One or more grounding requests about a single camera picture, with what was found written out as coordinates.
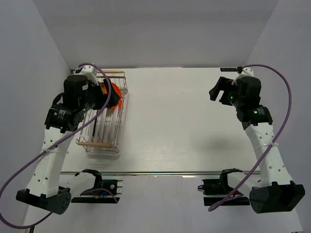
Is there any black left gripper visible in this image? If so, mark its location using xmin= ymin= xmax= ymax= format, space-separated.
xmin=81 ymin=78 xmax=121 ymax=112

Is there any orange plastic plate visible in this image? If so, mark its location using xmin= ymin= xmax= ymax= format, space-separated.
xmin=108 ymin=83 xmax=122 ymax=109

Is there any translucent white plate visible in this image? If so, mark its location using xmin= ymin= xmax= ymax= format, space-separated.
xmin=93 ymin=109 xmax=106 ymax=142

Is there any yellow patterned dark plate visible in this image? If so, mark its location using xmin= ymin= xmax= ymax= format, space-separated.
xmin=100 ymin=83 xmax=108 ymax=95

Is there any white plate with red characters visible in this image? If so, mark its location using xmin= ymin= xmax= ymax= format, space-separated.
xmin=104 ymin=107 xmax=119 ymax=143

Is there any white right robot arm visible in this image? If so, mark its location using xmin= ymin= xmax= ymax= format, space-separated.
xmin=208 ymin=66 xmax=305 ymax=214

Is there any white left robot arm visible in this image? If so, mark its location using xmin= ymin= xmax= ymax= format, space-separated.
xmin=16 ymin=63 xmax=118 ymax=215

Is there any blue table label right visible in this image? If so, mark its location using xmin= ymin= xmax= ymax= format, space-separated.
xmin=220 ymin=67 xmax=237 ymax=72

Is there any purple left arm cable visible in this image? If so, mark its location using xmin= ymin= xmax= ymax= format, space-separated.
xmin=0 ymin=62 xmax=113 ymax=230

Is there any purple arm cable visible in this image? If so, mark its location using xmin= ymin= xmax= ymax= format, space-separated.
xmin=0 ymin=62 xmax=113 ymax=230
xmin=207 ymin=64 xmax=292 ymax=212

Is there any metal wire dish rack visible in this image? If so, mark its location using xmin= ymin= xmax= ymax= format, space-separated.
xmin=75 ymin=70 xmax=129 ymax=154

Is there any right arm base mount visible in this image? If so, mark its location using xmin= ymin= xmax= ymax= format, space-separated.
xmin=197 ymin=168 xmax=250 ymax=206

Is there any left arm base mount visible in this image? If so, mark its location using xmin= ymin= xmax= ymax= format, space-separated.
xmin=71 ymin=169 xmax=123 ymax=204

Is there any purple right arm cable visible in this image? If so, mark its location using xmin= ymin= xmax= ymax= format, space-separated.
xmin=207 ymin=64 xmax=292 ymax=212

